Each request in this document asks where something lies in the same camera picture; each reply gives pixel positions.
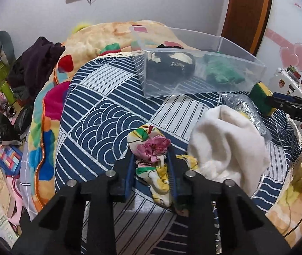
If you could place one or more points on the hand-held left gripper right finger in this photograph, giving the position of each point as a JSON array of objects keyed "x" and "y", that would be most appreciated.
[{"x": 172, "y": 178}]

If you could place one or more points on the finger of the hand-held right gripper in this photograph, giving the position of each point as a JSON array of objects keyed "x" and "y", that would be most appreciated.
[{"x": 281, "y": 101}]

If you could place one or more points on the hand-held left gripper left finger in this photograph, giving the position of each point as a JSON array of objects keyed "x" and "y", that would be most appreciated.
[{"x": 128, "y": 180}]

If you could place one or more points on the yellow green sponge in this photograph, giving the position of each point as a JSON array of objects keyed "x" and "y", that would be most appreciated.
[{"x": 261, "y": 95}]

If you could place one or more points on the floral patterned cloth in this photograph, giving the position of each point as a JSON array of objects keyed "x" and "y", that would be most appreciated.
[{"x": 151, "y": 148}]

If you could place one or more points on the white fluffy towel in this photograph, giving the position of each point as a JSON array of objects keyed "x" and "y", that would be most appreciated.
[{"x": 228, "y": 148}]

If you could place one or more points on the green cloth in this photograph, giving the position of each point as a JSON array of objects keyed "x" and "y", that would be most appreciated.
[{"x": 224, "y": 70}]

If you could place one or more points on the clear plastic storage box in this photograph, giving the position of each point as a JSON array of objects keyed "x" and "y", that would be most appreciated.
[{"x": 193, "y": 63}]

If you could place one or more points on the black white cloth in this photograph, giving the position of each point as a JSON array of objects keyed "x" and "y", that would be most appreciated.
[{"x": 172, "y": 63}]

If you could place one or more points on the white sticker-covered box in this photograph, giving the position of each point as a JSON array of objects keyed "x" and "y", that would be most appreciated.
[{"x": 289, "y": 81}]

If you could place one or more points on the silver foil packet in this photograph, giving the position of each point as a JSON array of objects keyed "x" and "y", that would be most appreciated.
[{"x": 249, "y": 111}]

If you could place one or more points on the pink heart decoration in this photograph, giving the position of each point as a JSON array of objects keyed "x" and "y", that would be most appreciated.
[{"x": 297, "y": 55}]

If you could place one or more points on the navy white patterned blanket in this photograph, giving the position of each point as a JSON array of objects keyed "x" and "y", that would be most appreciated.
[{"x": 108, "y": 117}]

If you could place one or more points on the brown wooden door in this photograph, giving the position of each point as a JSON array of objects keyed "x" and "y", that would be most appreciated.
[{"x": 246, "y": 13}]

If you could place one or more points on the colourful fleece blanket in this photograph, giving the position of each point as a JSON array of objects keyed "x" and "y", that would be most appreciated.
[{"x": 60, "y": 106}]

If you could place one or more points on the colourful block puzzle box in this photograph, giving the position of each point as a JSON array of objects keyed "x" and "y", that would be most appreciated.
[{"x": 7, "y": 158}]

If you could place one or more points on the black plastic bag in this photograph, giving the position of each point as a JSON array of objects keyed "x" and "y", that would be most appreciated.
[{"x": 4, "y": 127}]

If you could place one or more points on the dark purple garment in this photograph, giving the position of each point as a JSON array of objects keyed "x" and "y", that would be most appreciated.
[{"x": 34, "y": 66}]

